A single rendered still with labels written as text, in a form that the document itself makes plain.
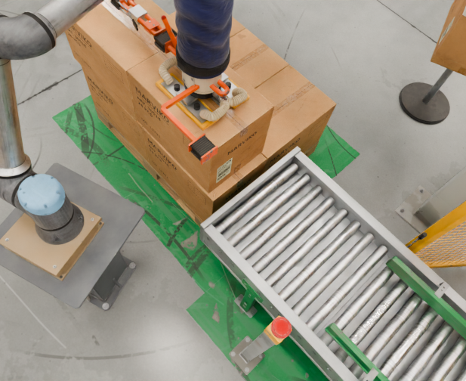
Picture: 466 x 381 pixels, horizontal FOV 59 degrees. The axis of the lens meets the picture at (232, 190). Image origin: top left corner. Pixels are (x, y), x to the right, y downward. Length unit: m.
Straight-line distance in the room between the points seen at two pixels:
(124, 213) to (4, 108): 0.67
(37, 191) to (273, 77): 1.58
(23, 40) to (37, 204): 0.58
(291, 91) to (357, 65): 1.19
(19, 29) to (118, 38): 0.96
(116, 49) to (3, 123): 0.81
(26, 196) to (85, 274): 0.42
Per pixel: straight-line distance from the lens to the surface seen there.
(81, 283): 1.84
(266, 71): 2.66
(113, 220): 1.90
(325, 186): 2.23
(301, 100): 2.56
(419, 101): 3.60
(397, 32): 4.10
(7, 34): 1.35
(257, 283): 1.96
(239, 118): 1.91
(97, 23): 2.34
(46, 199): 1.63
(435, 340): 2.23
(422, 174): 3.26
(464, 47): 2.90
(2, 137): 1.62
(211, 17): 1.56
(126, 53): 2.17
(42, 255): 1.83
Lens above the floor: 2.47
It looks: 63 degrees down
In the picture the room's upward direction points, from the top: 10 degrees clockwise
